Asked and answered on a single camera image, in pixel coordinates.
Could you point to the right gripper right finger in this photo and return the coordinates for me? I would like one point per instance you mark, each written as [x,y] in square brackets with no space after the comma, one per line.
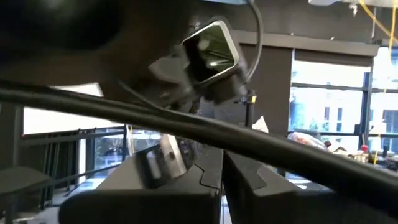
[264,202]

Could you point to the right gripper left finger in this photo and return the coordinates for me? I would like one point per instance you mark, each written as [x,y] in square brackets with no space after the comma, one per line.
[155,205]

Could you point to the clear plastic bag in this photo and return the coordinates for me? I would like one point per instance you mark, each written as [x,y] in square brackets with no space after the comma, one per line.
[306,138]

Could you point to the black vertical pole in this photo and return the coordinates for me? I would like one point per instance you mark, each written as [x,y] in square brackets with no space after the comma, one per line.
[250,112]

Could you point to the large window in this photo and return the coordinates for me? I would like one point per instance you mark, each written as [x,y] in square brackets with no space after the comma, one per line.
[326,77]
[62,118]

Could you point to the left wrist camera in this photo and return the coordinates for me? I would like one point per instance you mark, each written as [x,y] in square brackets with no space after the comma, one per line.
[211,49]

